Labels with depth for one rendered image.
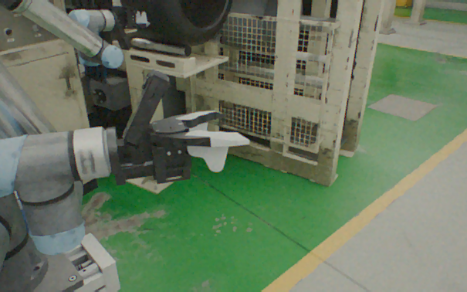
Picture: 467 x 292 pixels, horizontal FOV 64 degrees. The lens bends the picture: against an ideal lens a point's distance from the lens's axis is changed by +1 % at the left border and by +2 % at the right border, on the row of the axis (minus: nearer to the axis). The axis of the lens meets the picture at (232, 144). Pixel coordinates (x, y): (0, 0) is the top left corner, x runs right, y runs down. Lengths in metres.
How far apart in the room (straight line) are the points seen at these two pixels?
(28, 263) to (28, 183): 0.30
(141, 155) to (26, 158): 0.15
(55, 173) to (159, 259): 1.36
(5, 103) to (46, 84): 1.38
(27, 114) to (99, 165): 0.18
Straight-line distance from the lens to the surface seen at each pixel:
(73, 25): 1.30
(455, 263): 2.12
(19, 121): 0.68
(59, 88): 2.10
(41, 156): 0.56
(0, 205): 0.77
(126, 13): 1.58
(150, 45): 1.86
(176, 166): 0.57
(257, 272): 1.80
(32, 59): 2.01
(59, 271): 0.89
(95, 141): 0.56
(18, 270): 0.85
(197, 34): 1.77
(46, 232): 0.63
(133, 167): 0.58
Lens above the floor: 1.31
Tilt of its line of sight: 28 degrees down
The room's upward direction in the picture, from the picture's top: straight up
